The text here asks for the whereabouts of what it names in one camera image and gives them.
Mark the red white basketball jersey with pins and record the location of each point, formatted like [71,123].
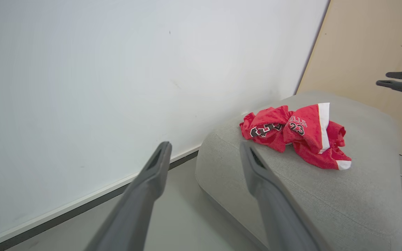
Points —
[309,136]

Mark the grey fabric sofa seat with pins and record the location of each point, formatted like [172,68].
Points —
[344,202]

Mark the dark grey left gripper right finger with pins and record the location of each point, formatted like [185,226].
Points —
[279,216]

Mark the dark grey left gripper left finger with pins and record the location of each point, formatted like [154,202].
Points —
[131,209]

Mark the dark grey baseboard strip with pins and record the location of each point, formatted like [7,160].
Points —
[82,206]

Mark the beige wooden panel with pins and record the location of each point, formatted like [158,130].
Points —
[361,42]

